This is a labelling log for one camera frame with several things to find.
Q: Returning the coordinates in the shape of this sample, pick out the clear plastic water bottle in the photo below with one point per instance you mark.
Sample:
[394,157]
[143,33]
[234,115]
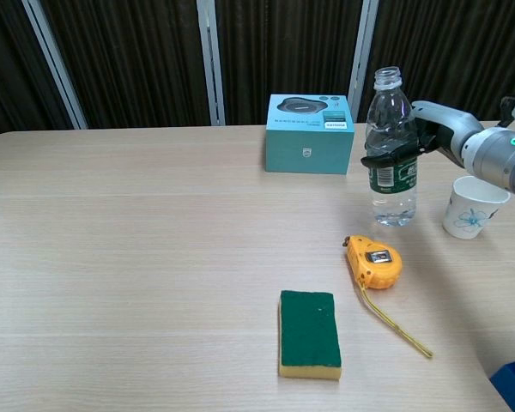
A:
[390,189]

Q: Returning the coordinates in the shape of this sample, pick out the white flower-print paper cup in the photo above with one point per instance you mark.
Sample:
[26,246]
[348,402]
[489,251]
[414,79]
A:
[468,219]

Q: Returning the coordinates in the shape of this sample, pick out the green yellow scrub sponge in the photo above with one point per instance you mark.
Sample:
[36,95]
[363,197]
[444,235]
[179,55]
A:
[309,330]

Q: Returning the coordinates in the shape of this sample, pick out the orange tape measure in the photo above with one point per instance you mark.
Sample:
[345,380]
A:
[375,266]

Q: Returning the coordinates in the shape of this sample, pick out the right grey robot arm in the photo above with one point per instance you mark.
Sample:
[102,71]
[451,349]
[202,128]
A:
[502,159]

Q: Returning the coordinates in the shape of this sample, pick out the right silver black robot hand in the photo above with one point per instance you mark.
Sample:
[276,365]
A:
[448,124]

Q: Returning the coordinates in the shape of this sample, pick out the teal speaker product box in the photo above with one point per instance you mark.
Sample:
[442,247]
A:
[309,150]

